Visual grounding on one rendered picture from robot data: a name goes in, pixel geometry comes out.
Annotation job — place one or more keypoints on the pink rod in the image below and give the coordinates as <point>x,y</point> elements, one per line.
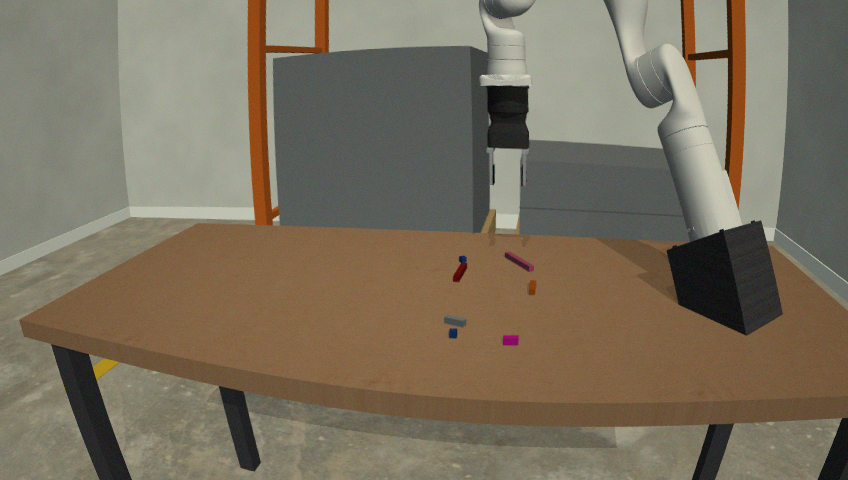
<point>519,261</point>

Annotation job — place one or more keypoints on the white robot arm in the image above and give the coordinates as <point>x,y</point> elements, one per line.
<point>703,188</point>

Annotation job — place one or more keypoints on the grey rod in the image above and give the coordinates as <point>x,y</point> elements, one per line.
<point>455,320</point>

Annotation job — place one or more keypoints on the dark red rod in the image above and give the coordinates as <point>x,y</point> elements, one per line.
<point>459,273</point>

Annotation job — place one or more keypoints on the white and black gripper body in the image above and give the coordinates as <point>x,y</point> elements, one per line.
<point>507,103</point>

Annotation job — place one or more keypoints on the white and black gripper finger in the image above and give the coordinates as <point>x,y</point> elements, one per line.
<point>491,166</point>
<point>524,153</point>

